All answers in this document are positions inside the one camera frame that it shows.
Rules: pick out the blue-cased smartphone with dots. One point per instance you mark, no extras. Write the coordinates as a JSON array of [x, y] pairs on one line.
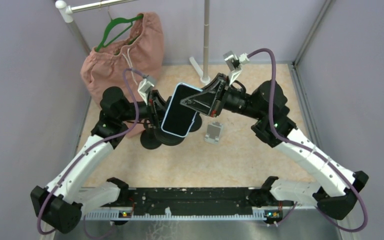
[[178, 119]]

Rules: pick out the pink hanging garment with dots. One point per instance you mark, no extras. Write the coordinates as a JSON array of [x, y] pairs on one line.
[[143, 50]]

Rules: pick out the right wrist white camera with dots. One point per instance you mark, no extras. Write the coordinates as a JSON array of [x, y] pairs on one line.
[[235, 64]]

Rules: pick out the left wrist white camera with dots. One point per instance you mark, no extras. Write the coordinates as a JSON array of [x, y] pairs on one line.
[[146, 86]]

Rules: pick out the wrist white camera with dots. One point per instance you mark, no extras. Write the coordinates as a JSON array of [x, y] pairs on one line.
[[146, 86], [235, 64]]

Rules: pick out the metal clothes rack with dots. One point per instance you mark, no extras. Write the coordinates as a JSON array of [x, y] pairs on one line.
[[66, 11]]

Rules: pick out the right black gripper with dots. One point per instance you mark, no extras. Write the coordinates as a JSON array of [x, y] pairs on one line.
[[221, 94]]

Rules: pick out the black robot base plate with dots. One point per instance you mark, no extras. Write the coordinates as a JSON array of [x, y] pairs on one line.
[[201, 203]]

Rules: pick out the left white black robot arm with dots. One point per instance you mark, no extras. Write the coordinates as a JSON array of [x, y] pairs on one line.
[[60, 206]]

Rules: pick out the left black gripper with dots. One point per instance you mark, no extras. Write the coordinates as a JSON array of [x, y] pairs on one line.
[[153, 108]]

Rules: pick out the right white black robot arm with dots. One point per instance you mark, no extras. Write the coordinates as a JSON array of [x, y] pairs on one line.
[[335, 189]]

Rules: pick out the black phone stand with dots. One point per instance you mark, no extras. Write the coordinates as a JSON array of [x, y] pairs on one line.
[[168, 139], [197, 123], [149, 140]]

